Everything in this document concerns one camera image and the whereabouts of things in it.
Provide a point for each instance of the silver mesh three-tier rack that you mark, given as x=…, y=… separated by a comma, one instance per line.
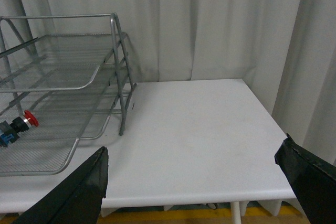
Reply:
x=72, y=83

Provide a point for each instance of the red emergency stop button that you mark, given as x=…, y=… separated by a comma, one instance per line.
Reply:
x=10, y=132

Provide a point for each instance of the white table leg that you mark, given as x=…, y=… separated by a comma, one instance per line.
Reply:
x=235, y=211

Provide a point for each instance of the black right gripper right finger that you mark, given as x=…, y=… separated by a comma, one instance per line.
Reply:
x=311, y=178

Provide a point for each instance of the white curtain backdrop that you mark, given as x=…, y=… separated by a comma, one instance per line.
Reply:
x=283, y=49

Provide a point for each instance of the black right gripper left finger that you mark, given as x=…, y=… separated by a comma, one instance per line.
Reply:
x=78, y=198

